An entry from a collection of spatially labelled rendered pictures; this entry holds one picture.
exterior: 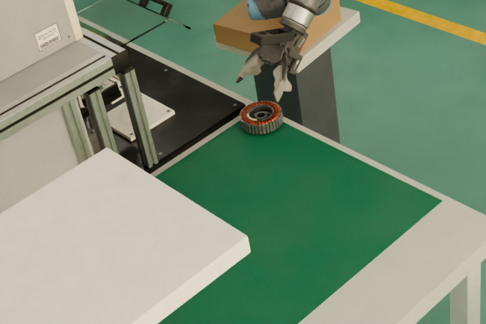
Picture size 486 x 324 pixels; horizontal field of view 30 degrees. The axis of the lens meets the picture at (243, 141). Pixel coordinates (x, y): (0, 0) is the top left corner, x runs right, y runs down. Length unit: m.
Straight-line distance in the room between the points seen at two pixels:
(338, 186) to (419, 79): 1.74
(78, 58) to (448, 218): 0.90
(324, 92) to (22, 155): 1.19
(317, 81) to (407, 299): 1.14
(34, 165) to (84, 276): 0.71
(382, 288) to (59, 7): 0.95
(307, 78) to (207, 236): 1.47
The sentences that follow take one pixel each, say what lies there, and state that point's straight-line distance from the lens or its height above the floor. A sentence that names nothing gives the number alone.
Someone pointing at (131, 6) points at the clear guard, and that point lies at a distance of 2.37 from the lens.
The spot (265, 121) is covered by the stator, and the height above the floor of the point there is 0.79.
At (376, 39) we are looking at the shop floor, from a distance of 4.11.
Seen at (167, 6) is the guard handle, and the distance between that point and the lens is 2.35.
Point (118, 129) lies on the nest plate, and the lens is 2.42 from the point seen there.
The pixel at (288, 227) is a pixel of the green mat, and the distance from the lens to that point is 2.05.
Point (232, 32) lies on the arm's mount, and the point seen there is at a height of 0.80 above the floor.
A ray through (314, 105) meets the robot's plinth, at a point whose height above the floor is 0.48.
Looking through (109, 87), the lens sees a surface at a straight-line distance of 2.33.
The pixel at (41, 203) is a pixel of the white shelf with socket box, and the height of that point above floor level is 1.20.
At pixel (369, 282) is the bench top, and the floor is 0.75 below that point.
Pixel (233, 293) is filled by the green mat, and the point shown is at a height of 0.75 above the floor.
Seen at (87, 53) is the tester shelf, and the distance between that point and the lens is 2.10.
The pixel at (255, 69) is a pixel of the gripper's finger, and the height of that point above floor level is 0.87.
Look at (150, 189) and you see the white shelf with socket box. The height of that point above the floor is 1.21.
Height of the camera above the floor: 2.13
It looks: 36 degrees down
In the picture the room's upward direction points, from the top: 10 degrees counter-clockwise
